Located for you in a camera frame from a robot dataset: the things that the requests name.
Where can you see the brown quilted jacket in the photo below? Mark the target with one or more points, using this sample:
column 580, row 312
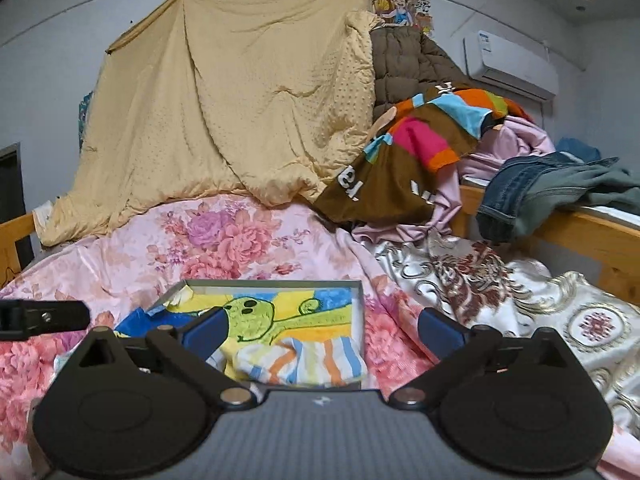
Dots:
column 405, row 65

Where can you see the striped pastel sock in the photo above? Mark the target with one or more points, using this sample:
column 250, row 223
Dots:
column 300, row 360

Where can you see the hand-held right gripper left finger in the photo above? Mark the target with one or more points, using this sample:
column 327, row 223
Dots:
column 207, row 332

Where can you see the dark door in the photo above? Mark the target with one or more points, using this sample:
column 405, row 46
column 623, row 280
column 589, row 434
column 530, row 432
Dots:
column 10, row 195

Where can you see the light blue cloth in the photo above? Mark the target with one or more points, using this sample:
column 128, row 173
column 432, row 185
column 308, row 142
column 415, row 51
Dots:
column 577, row 149

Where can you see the yellow quilt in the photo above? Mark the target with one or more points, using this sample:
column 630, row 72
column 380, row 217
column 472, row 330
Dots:
column 225, row 85

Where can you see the pink floral bed sheet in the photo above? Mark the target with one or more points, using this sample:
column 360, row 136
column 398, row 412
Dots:
column 225, row 240

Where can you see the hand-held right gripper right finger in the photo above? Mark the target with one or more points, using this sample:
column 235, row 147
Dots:
column 440, row 332

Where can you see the blue jeans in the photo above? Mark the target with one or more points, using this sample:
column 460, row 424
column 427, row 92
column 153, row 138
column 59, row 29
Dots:
column 515, row 180

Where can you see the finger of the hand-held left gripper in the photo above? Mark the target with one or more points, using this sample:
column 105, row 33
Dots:
column 50, row 316

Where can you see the grey-green garment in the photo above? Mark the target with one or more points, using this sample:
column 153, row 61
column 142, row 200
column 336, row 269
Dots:
column 590, row 185

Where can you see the wall poster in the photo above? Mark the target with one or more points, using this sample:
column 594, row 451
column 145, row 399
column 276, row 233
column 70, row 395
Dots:
column 400, row 5

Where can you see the lilac cloth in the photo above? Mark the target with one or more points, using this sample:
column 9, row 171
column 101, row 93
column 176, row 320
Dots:
column 505, row 145

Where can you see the yellow cartoon towel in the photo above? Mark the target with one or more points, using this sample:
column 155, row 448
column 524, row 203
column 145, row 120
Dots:
column 280, row 320

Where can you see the brown multicoloured patchwork garment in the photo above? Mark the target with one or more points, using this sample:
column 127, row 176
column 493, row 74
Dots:
column 390, row 175

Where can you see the blue patterned cloth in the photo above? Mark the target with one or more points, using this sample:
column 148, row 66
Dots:
column 85, row 115

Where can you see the silver ornate patterned blanket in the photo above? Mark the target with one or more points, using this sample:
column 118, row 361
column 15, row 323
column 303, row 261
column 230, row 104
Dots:
column 525, row 300

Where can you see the white air conditioner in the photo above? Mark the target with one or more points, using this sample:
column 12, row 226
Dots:
column 515, row 62

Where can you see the grey metal tray box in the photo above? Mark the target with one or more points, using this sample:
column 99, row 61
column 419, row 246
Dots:
column 280, row 283

